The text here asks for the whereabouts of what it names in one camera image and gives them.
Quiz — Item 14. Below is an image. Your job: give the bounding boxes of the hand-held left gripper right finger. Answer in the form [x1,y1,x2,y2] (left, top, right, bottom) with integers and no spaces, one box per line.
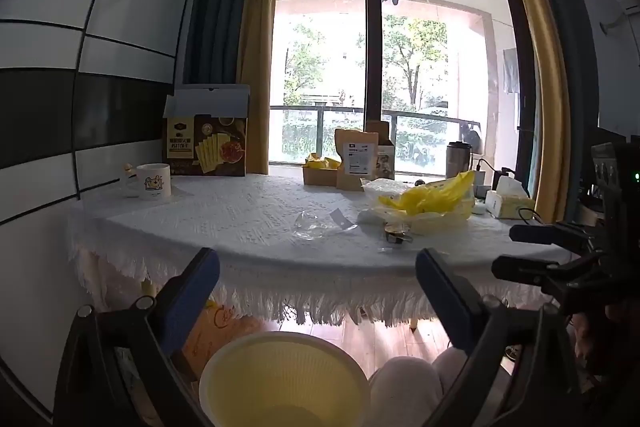
[416,248,584,427]

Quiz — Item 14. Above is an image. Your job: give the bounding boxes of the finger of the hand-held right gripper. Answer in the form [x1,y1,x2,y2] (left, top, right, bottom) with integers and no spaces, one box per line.
[509,222,594,254]
[491,255,609,304]

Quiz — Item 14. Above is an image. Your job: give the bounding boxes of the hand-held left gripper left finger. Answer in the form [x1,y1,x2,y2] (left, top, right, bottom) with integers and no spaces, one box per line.
[55,247,221,427]

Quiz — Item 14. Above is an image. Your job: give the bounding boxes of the pale yellow plastic wastebasket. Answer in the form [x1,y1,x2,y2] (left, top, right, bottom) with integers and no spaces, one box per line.
[199,332,371,427]

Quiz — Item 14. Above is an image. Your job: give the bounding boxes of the clear plastic wrapper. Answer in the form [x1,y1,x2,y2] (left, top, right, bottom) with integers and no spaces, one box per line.
[294,211,327,241]

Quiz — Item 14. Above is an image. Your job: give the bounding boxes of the person's right hand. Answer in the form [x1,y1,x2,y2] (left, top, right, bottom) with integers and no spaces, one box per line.
[570,302,640,378]

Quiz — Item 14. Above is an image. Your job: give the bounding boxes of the cardboard box with red scribble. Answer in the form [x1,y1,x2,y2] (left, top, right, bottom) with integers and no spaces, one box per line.
[181,299,262,379]

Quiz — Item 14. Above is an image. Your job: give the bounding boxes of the tissue box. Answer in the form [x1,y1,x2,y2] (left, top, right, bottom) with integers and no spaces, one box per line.
[484,177,536,219]

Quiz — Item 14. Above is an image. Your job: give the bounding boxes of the black charger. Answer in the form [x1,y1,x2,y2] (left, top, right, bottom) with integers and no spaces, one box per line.
[492,166,517,192]

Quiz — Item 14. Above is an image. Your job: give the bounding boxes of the white power adapter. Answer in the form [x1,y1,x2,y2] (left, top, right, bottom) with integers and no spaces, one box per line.
[472,158,494,200]

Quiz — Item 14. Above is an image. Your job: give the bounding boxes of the white fringed tablecloth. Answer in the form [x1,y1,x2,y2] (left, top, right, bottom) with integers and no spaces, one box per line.
[67,173,576,329]

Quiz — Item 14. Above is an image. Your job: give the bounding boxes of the yellow plastic bag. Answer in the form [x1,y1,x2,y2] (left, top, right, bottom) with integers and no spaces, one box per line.
[376,170,476,236]

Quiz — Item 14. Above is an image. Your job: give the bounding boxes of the person's legs in white pants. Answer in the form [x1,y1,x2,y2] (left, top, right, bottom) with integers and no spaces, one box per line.
[369,347,472,427]

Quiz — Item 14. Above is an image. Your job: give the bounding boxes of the steel tumbler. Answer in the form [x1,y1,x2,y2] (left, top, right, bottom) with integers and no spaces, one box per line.
[445,140,474,180]

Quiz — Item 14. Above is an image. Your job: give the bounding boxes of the crinkled clear plastic bag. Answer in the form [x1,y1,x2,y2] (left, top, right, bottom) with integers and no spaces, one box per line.
[361,178,418,208]

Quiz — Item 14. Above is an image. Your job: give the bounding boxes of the white cartoon print mug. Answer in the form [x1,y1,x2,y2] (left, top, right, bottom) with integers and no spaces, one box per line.
[122,163,172,202]

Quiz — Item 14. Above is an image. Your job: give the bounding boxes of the brown cracker box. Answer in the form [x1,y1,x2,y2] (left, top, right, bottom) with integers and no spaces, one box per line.
[162,84,251,178]

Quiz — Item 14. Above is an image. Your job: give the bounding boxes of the yellow curtain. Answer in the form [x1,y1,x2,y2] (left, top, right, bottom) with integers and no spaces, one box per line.
[237,0,291,176]
[479,0,574,224]

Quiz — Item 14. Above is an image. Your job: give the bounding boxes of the kraft paper pouch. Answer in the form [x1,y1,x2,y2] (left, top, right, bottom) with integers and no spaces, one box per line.
[333,128,380,193]

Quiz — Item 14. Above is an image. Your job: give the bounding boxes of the hanging grey garment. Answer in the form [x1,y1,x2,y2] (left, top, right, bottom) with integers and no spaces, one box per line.
[502,49,521,96]

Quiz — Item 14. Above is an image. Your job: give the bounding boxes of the small cardboard box yellow filling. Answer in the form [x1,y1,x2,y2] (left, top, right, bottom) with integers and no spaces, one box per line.
[302,154,341,186]

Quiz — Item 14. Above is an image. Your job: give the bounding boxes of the balcony railing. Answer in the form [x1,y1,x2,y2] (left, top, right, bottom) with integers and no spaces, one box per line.
[269,104,482,128]

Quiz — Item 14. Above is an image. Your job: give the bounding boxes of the black and white wardrobe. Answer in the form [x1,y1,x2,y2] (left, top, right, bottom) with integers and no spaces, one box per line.
[0,0,206,424]

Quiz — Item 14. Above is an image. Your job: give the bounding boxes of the black framed glass door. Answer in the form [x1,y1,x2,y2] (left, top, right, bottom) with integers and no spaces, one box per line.
[266,0,540,180]

